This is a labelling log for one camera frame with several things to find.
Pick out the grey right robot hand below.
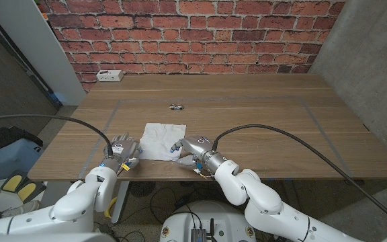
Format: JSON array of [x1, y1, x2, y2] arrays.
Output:
[[169, 135, 228, 174]]

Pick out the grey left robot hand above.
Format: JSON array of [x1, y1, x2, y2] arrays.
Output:
[[102, 132, 144, 172]]

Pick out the white tissue sheet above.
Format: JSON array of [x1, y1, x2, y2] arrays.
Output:
[[138, 122, 187, 161]]

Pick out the round black floor fan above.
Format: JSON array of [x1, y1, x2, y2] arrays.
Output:
[[129, 181, 157, 198]]

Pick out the white table leg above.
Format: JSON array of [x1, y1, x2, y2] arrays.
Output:
[[116, 180, 130, 225]]

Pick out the white robot torso base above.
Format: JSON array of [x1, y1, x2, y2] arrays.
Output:
[[159, 200, 257, 242]]

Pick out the white power strip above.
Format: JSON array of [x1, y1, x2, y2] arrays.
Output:
[[95, 69, 124, 83]]

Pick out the grey box on torso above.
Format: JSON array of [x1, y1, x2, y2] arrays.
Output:
[[189, 228, 208, 242]]

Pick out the yellow black foot pedal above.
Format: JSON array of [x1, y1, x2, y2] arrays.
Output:
[[1, 173, 23, 192], [15, 181, 46, 203]]

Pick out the red brick printed backdrop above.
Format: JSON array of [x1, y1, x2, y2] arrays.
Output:
[[40, 0, 346, 93]]

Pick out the blue storage bin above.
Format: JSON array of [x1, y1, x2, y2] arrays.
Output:
[[0, 137, 45, 182]]

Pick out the white robot body edge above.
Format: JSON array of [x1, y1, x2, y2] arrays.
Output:
[[0, 233, 117, 242]]

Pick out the black floor plug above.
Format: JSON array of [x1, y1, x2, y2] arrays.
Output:
[[266, 230, 287, 242]]

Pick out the left wrist coloured wires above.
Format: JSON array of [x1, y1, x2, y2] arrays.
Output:
[[121, 161, 139, 172]]

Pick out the wrist coloured wires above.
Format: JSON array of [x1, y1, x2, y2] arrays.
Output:
[[193, 163, 214, 179], [121, 161, 139, 172]]

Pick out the right wrist coloured wires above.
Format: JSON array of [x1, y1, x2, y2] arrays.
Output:
[[193, 163, 214, 179]]

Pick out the yellow hose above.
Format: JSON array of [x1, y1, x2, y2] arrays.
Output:
[[104, 196, 118, 218]]

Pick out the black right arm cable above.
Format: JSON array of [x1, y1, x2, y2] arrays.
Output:
[[212, 124, 387, 231]]

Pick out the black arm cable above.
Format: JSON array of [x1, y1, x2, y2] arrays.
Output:
[[0, 114, 114, 157], [212, 124, 387, 231]]

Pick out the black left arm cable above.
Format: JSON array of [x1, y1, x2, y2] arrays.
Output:
[[0, 114, 114, 157]]

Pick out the dark metal door frame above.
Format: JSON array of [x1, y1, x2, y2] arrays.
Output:
[[0, 6, 62, 110]]

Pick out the white wall panel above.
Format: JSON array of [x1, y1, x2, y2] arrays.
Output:
[[0, 0, 87, 107]]

